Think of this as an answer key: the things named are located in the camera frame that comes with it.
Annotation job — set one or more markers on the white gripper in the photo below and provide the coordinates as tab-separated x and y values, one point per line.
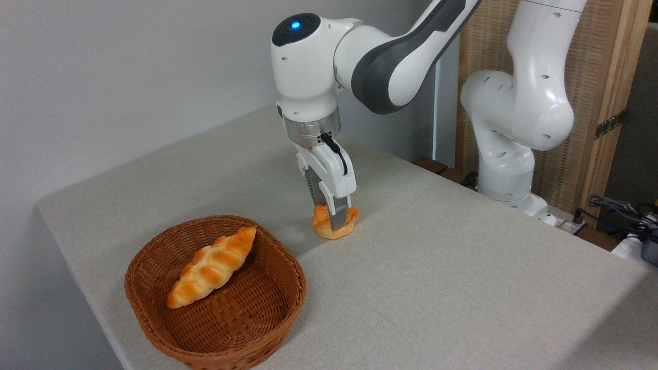
334	172

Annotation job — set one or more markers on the round orange bread bun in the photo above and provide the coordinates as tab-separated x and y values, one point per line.
334	234

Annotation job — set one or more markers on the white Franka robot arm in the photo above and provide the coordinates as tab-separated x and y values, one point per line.
390	61

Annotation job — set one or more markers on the brown wicker basket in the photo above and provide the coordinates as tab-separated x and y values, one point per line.
257	313

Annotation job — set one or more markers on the long braided bread loaf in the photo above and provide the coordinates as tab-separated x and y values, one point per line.
213	267

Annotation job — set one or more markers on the white power strip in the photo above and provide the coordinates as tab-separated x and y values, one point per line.
571	226

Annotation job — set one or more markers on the dark metal screen hinge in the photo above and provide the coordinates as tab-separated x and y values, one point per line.
610	124

